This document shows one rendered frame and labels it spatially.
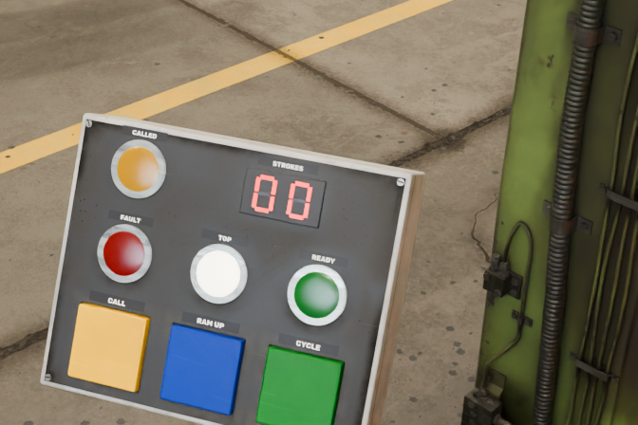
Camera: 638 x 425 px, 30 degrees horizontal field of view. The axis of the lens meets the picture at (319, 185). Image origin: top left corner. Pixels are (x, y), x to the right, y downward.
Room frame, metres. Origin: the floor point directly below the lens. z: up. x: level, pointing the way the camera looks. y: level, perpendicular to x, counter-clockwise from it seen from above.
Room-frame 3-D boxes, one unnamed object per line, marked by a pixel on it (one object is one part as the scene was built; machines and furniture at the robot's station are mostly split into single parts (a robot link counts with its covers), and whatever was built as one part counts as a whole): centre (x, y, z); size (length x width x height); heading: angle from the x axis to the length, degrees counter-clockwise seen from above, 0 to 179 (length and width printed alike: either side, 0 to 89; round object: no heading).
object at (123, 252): (0.95, 0.19, 1.09); 0.05 x 0.03 x 0.04; 48
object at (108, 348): (0.91, 0.20, 1.01); 0.07 x 0.05 x 0.07; 73
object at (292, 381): (0.85, 0.01, 1.01); 0.07 x 0.05 x 0.07; 73
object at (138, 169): (0.99, 0.18, 1.16); 0.05 x 0.03 x 0.04; 48
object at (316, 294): (0.89, 0.00, 1.09); 0.05 x 0.03 x 0.04; 48
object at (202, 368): (0.88, 0.11, 1.01); 0.07 x 0.05 x 0.07; 73
